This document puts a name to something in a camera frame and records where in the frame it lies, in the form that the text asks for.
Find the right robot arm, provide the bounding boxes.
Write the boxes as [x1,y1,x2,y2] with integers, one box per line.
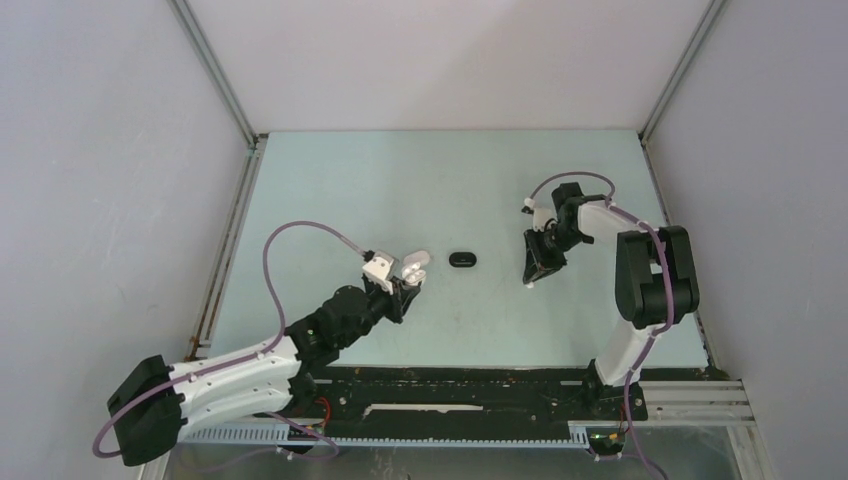
[522,182,700,418]

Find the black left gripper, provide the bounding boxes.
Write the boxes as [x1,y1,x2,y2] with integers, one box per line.
[338,275,419,347]

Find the white cable duct strip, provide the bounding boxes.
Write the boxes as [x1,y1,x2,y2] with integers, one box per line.
[183,422,589,449]

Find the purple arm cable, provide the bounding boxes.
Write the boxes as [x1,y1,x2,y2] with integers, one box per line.
[91,221,369,462]
[526,171,677,478]

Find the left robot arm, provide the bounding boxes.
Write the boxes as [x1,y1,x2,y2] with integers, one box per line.
[107,281,421,467]

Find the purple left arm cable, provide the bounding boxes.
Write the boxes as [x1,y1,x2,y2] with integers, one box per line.
[91,221,369,462]

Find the white oval charging case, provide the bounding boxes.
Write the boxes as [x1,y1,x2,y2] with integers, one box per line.
[403,250,431,266]

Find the aluminium frame rail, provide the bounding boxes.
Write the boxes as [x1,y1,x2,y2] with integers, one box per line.
[148,377,757,432]

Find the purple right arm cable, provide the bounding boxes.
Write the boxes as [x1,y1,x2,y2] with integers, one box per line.
[526,171,677,478]

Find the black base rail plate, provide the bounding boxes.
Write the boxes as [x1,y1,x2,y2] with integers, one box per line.
[192,360,717,442]

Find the black oval charging case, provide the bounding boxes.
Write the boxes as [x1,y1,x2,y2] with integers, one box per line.
[448,251,478,269]

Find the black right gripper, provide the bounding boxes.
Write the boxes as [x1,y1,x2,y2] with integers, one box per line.
[523,224,590,283]

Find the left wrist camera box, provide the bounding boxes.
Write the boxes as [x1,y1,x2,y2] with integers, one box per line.
[362,250,398,295]

